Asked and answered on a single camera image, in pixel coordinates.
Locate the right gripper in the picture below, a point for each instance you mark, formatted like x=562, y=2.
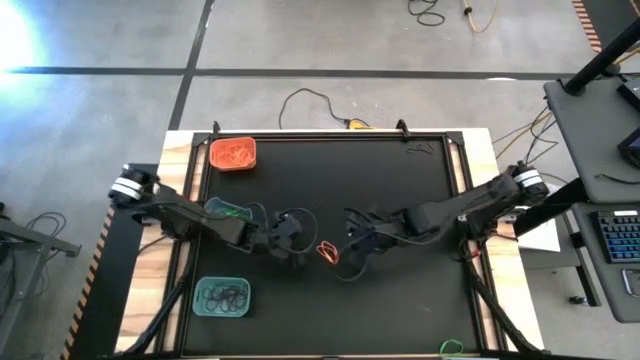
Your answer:
x=382, y=232

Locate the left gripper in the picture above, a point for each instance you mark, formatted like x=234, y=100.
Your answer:
x=275, y=240

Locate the silver desk gadget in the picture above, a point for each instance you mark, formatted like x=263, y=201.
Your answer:
x=630, y=285

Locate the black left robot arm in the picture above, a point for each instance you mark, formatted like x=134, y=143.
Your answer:
x=190, y=215

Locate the black floor mat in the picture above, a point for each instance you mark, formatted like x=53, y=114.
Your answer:
x=115, y=280

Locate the white paper sheet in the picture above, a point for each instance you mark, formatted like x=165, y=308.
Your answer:
x=542, y=237

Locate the small black floor object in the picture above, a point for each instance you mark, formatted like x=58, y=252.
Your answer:
x=577, y=300

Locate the black tablet screen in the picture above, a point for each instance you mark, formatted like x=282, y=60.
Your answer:
x=632, y=150

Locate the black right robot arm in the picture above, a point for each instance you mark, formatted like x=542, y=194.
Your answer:
x=475, y=200

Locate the grey side desk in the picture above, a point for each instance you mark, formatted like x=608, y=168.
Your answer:
x=590, y=140

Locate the black stand pole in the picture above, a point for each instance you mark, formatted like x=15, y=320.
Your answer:
x=600, y=60

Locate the black metal table frame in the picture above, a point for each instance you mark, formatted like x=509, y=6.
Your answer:
x=320, y=134

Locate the slate blue plastic basket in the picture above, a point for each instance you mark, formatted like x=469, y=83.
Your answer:
x=212, y=204

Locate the orange plastic basket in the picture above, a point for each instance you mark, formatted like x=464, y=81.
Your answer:
x=215, y=164

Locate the black stand beam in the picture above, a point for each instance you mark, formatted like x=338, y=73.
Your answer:
x=550, y=210

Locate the grey keyboard desk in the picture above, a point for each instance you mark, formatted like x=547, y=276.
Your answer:
x=600, y=290

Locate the grey metal stand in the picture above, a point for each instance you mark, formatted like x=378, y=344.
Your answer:
x=30, y=237

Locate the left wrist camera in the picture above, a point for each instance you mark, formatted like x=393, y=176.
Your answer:
x=290, y=225

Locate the green rubber band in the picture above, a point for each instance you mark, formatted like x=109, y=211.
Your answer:
x=225, y=212
x=450, y=341
x=240, y=214

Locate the teal plastic basket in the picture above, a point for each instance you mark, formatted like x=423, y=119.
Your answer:
x=200, y=300

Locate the yellow power plug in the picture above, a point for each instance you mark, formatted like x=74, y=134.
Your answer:
x=359, y=125

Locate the blue-lit keyboard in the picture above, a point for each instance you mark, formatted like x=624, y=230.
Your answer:
x=620, y=237

